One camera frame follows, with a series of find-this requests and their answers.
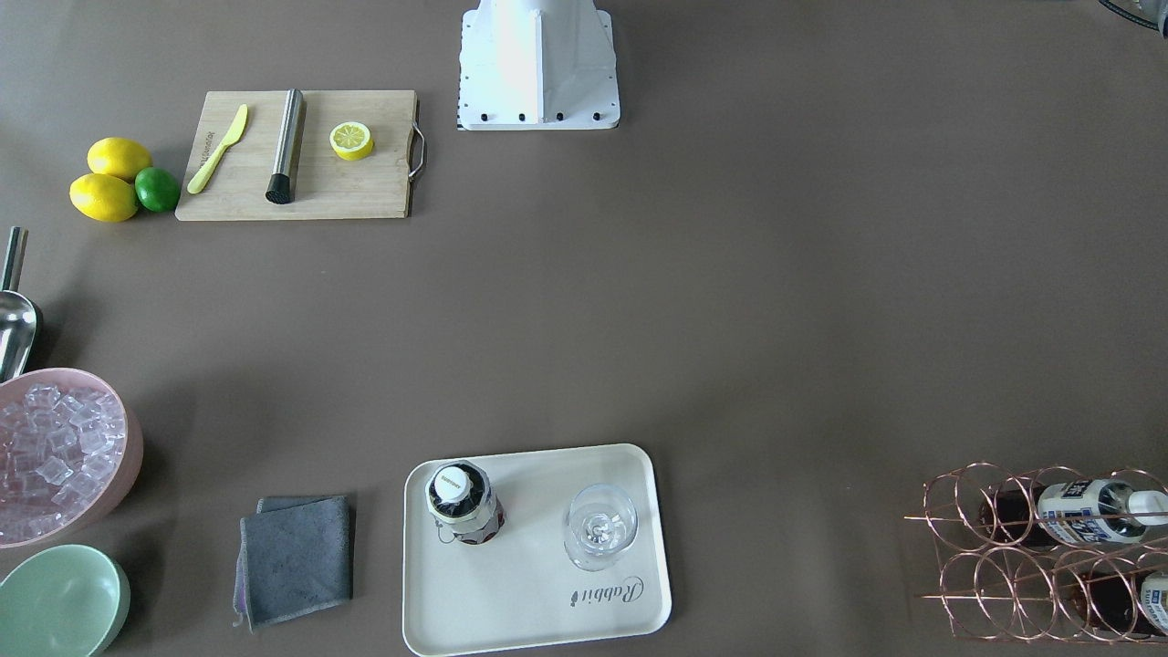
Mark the tea bottle white cap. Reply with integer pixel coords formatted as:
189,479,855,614
425,459,506,546
976,478,1167,549
1069,570,1167,639

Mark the copper wire bottle basket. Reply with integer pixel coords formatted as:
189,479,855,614
912,462,1164,649

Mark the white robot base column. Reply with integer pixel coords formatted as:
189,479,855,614
456,1,621,130

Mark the clear wine glass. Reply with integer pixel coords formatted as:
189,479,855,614
563,483,639,570

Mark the cream rabbit tray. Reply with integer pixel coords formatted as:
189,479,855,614
401,443,673,656

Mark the bamboo cutting board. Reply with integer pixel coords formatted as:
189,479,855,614
175,89,425,222

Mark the half lemon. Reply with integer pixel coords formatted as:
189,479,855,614
328,122,375,162

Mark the steel muddler black tip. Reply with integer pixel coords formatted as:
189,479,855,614
266,89,305,205

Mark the grey folded cloth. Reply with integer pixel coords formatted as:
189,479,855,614
232,495,353,631

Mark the yellow plastic knife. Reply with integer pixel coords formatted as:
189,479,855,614
186,104,249,195

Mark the green lime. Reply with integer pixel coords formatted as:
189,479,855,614
133,167,183,213

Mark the yellow lemon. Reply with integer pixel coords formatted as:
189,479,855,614
86,137,153,184
69,173,140,222

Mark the pink bowl with ice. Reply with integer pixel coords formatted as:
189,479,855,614
1,369,142,549

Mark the steel ice scoop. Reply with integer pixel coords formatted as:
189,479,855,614
1,227,41,382

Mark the green bowl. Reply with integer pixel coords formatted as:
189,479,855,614
1,544,130,656

